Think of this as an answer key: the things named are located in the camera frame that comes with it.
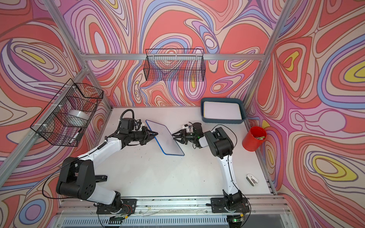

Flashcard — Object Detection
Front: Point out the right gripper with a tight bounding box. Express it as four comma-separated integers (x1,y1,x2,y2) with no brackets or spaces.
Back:
172,129,197,145

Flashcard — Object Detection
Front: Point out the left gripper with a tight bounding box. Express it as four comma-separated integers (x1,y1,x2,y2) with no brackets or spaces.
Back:
128,126,158,146

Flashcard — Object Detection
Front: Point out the blue whiteboard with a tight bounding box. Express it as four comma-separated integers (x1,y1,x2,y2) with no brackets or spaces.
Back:
146,120,184,156

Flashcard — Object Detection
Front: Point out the yellow framed whiteboard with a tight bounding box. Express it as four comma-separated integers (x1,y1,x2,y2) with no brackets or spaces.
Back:
203,101,242,120

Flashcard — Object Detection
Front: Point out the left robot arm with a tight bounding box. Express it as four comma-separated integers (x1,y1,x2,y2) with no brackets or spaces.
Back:
56,109,158,214

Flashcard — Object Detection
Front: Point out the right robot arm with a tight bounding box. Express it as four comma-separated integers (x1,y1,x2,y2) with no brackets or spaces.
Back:
172,122,252,215

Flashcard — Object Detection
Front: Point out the teal plastic storage box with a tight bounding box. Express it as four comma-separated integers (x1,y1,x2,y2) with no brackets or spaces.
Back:
201,97,247,124

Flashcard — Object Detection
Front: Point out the white whiteboard eraser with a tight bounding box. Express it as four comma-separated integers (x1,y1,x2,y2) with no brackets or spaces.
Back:
246,174,259,187

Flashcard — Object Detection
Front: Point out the silver tape roll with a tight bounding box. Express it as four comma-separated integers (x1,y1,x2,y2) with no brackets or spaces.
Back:
68,110,89,123

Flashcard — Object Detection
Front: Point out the red plastic cup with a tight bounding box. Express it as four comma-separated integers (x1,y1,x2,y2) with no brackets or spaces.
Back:
242,126,267,152

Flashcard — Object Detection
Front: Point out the marker in left basket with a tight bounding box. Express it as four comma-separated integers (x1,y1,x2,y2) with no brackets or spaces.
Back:
69,131,81,145

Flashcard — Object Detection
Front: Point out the green circuit board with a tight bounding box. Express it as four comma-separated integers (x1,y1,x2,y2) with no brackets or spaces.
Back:
108,217,125,224

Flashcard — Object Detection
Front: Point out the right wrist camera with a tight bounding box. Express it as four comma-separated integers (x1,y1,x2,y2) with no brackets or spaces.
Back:
182,124,192,129

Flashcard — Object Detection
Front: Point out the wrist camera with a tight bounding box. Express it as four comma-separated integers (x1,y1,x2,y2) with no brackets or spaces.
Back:
118,118,142,132
182,124,192,129

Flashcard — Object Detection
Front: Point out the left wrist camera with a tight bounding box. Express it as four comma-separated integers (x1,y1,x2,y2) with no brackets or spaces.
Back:
118,118,142,132

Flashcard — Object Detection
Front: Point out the back black wire basket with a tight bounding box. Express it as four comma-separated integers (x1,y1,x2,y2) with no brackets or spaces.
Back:
143,48,206,82

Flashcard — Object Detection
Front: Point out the black wire basket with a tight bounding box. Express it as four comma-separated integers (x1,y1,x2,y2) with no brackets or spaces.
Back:
143,48,206,82
30,79,104,147

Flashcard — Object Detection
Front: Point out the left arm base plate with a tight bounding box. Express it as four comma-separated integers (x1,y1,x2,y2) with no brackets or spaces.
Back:
97,199,137,216

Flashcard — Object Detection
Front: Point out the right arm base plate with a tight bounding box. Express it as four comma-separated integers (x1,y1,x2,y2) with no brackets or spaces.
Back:
209,197,251,214

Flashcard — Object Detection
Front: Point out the left black wire basket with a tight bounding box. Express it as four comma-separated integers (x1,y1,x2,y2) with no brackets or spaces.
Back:
30,79,104,147

